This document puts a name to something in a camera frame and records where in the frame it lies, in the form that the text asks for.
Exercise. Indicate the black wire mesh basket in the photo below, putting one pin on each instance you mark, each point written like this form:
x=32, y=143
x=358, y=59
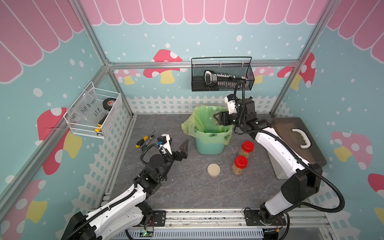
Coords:
x=237, y=66

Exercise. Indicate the peanut jar red lid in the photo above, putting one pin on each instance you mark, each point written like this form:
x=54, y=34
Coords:
x=240, y=163
x=246, y=149

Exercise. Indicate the clear wall bin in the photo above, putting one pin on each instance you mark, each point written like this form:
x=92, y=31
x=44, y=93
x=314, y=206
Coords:
x=87, y=110

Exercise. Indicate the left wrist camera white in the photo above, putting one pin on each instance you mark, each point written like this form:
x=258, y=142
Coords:
x=164, y=144

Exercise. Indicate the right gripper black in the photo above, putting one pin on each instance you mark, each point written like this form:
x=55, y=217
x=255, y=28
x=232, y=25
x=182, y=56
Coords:
x=224, y=115

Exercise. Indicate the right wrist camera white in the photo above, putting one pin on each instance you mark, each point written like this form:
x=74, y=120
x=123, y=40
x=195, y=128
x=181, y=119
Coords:
x=231, y=101

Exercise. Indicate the yellow black screwdriver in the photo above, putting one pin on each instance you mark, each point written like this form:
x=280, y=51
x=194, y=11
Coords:
x=141, y=141

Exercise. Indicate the brown lidded tool box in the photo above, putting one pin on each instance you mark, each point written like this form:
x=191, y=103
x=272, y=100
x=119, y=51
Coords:
x=294, y=132

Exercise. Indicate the yellow utility knife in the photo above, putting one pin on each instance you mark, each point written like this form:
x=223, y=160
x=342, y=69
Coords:
x=100, y=123

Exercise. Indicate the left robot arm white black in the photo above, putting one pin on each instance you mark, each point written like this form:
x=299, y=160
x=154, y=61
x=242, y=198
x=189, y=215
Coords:
x=130, y=208

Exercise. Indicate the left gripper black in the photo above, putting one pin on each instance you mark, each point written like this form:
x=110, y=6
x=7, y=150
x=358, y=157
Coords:
x=183, y=152

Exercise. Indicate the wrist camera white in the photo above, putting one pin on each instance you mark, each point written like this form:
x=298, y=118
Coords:
x=231, y=101
x=164, y=144

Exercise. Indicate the black tape roll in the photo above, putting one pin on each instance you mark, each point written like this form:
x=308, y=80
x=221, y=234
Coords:
x=109, y=103

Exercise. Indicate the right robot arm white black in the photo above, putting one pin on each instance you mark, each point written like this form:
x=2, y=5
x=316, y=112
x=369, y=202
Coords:
x=304, y=179

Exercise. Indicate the green trash bin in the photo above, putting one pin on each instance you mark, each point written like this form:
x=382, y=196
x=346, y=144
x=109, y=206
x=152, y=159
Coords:
x=210, y=144

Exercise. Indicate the socket wrench set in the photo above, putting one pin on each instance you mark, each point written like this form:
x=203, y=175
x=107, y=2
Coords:
x=221, y=81

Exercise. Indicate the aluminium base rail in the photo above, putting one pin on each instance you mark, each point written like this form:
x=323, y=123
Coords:
x=228, y=224

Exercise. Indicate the green plastic bin liner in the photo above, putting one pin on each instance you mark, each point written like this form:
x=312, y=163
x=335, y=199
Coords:
x=202, y=125

